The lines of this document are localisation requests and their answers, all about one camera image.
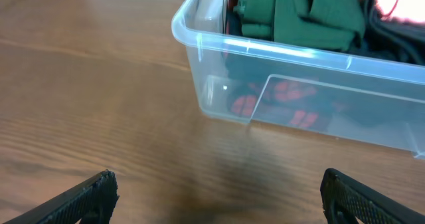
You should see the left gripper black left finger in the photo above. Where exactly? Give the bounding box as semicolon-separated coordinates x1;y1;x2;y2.
5;170;119;224

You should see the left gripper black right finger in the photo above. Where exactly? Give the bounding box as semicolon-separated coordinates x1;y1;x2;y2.
320;168;424;224

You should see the clear plastic storage container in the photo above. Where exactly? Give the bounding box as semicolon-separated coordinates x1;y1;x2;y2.
171;0;424;158

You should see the red navy plaid shirt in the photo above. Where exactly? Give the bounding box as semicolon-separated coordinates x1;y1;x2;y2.
226;0;348;128

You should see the dark green garment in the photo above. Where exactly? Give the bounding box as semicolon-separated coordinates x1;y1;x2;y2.
233;0;366;52

